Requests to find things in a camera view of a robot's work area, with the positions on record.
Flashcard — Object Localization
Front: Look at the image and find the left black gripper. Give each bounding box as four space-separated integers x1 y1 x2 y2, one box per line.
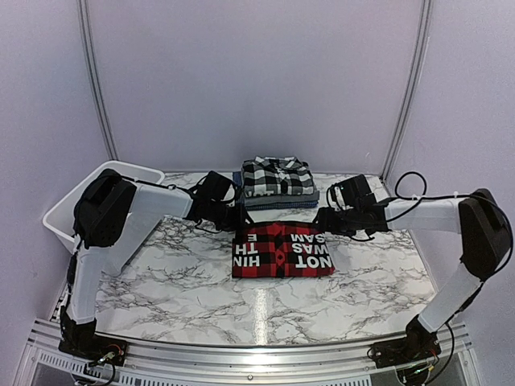
208 199 253 232

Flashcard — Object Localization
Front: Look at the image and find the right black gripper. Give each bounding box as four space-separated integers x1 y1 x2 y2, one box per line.
313 207 361 236

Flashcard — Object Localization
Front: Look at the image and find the red black plaid shirt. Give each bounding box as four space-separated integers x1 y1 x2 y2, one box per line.
232 221 335 278

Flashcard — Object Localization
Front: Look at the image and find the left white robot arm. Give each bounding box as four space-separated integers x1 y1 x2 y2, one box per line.
60 169 251 358

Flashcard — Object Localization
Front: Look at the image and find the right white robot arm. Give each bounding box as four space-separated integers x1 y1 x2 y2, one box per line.
314 175 514 360

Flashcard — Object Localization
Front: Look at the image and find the blue checked folded shirt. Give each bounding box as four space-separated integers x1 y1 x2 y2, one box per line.
238 196 319 211

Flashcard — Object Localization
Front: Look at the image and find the black white plaid folded shirt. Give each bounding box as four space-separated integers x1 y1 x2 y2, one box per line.
241 156 316 198

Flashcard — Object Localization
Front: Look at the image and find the white plastic bin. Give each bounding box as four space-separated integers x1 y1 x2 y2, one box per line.
43 161 165 277

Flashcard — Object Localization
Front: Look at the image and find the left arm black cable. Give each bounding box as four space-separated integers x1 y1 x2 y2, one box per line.
72 175 242 250

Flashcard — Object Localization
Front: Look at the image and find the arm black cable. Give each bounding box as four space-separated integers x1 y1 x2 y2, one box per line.
328 171 514 278
72 175 242 250

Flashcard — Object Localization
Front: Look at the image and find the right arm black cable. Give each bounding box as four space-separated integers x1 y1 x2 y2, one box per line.
328 171 514 278

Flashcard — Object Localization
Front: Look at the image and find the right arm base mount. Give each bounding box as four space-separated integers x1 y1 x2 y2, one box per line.
367 339 442 368

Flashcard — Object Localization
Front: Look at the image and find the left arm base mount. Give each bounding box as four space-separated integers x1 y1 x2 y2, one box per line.
59 335 128 366

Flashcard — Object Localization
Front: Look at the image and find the right wall aluminium profile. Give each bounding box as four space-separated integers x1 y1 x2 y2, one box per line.
380 0 434 182

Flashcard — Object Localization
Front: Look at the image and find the wall aluminium profile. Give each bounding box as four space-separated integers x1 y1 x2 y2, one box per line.
380 0 434 182
76 0 119 161

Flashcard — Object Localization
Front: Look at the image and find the aluminium front frame rail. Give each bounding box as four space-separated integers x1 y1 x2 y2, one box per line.
23 317 476 386

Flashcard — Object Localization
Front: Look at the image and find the left wall aluminium profile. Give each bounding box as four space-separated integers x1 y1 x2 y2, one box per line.
76 0 119 161

